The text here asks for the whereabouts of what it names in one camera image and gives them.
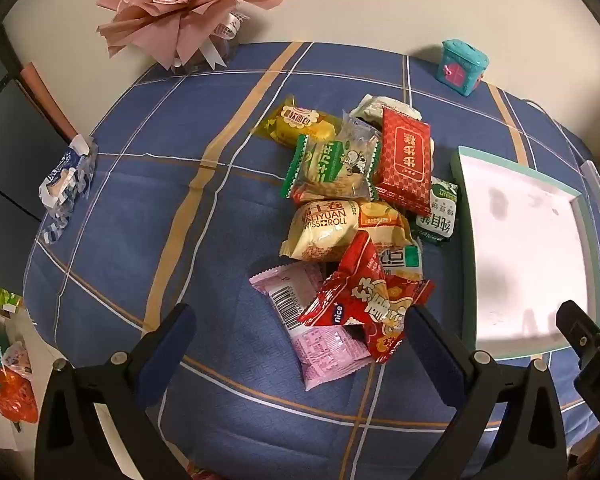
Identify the clear cake packet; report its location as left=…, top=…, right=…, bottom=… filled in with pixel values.
left=340, top=110, right=383, bottom=161

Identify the pink board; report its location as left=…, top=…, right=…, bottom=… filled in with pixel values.
left=21, top=62, right=78, bottom=141

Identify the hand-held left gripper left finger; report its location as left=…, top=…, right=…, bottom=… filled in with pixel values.
left=34, top=302, right=198, bottom=480

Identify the red cartoon snack packet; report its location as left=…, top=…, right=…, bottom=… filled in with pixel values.
left=297, top=230, right=411, bottom=328

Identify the pink flower bouquet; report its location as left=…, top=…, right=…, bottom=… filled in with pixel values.
left=96, top=0, right=286, bottom=72

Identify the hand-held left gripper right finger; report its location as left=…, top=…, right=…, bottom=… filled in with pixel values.
left=404, top=305, right=568, bottom=480

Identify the yellow translucent snack packet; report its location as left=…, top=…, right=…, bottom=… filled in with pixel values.
left=250, top=95, right=343, bottom=148

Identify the dark cabinet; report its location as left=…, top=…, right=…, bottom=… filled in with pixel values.
left=0, top=40, right=76, bottom=221

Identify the white power strip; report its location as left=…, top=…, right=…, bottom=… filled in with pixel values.
left=580, top=160, right=600, bottom=213

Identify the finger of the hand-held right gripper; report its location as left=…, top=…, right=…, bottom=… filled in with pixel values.
left=556, top=300, right=600, bottom=357

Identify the pale yellow roll cake packet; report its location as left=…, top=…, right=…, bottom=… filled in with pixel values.
left=280, top=199, right=363, bottom=263

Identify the teal toy house box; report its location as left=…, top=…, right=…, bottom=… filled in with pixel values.
left=436, top=39, right=490, bottom=92

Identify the white tray with teal rim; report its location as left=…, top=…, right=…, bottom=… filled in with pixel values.
left=450, top=146, right=600, bottom=360

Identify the blue plaid tablecloth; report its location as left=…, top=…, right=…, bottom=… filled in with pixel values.
left=22, top=41, right=600, bottom=480

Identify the red patterned packet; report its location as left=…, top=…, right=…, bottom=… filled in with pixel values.
left=375, top=106, right=434, bottom=217

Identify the green cow-print cake packet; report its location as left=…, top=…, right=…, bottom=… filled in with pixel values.
left=279, top=134, right=383, bottom=202

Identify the dark green snack packet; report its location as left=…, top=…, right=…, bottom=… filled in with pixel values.
left=411, top=176, right=459, bottom=246

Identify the red gold-print snack packet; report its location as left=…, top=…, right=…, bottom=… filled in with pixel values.
left=362, top=277, right=436, bottom=363

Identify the small clear printed packet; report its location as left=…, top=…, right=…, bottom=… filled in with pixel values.
left=1, top=341, right=35, bottom=380

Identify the pink snack packet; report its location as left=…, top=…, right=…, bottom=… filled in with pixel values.
left=249, top=261, right=373, bottom=392

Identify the blue white tissue packet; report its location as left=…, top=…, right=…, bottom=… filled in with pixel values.
left=39, top=135, right=98, bottom=246

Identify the orange yellow snack packet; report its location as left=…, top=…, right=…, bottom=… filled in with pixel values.
left=357, top=201, right=415, bottom=248

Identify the white green snack packet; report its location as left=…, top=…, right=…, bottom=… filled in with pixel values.
left=377, top=240, right=424, bottom=281

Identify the green printed bag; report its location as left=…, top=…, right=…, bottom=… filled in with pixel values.
left=0, top=281, right=25, bottom=317

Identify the cream snack packet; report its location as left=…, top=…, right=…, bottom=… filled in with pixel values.
left=350, top=94, right=423, bottom=126

